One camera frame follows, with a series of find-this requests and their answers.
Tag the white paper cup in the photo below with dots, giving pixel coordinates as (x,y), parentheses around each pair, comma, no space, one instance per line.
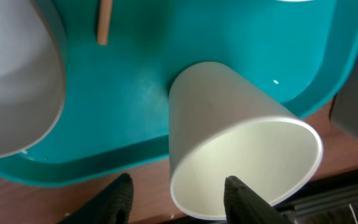
(221,125)

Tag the teal serving tray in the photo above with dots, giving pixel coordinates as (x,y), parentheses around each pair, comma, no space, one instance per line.
(116,109)

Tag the pink white bowl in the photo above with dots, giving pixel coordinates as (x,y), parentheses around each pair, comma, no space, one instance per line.
(294,0)

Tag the wooden chopstick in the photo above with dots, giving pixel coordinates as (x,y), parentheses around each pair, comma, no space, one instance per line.
(104,19)

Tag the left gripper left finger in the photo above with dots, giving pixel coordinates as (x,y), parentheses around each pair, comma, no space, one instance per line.
(111,206)

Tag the grey bowl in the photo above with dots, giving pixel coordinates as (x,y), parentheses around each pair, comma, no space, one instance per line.
(33,54)

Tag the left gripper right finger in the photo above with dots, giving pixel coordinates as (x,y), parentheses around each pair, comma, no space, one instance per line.
(243,206)

